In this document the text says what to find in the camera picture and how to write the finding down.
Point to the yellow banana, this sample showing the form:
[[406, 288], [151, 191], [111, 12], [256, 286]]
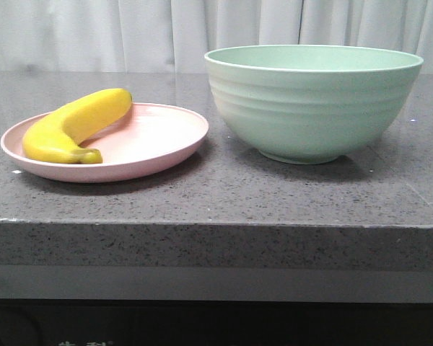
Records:
[[56, 138]]

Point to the pink plate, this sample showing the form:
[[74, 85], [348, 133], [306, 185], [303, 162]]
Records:
[[150, 138]]

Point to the green bowl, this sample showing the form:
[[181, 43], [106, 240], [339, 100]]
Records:
[[309, 104]]

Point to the white curtain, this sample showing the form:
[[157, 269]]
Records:
[[173, 36]]

